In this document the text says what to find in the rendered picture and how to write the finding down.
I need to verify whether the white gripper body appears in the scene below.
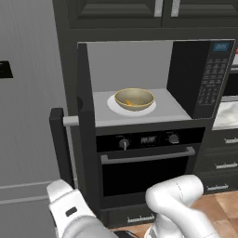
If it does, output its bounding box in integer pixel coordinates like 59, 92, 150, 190
46, 179, 76, 205

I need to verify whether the black oven door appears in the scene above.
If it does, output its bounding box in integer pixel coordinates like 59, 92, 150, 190
99, 145, 200, 209

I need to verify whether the white microwave turntable plate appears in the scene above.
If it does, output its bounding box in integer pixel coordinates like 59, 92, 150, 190
106, 94, 157, 118

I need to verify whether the black microwave door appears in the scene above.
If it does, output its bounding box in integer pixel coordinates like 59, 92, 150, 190
76, 42, 98, 128

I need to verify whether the beige bowl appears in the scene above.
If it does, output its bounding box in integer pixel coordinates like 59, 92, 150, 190
113, 87, 155, 112

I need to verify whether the black microwave oven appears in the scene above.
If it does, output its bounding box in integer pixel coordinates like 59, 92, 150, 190
76, 38, 237, 128

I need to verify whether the dark upper cupboard door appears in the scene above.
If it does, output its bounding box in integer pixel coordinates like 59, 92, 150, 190
66, 0, 165, 30
163, 0, 238, 29

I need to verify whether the dark drawer under oven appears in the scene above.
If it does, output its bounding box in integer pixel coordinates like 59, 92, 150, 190
99, 205, 157, 230

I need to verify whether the grey fridge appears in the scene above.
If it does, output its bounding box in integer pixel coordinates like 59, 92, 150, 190
0, 0, 79, 238

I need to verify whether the black oven knob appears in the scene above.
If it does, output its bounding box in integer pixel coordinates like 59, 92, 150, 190
168, 133, 181, 145
119, 138, 131, 152

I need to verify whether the black built-in oven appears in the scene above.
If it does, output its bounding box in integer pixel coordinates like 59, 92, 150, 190
94, 126, 206, 218

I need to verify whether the black handle with grey mount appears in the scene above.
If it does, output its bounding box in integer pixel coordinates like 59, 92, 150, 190
48, 107, 80, 188

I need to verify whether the grey oven door handle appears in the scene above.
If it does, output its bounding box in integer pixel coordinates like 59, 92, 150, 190
99, 146, 196, 165

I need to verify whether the silver cupboard door handle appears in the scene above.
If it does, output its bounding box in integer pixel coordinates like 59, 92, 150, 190
170, 0, 181, 19
153, 0, 165, 19

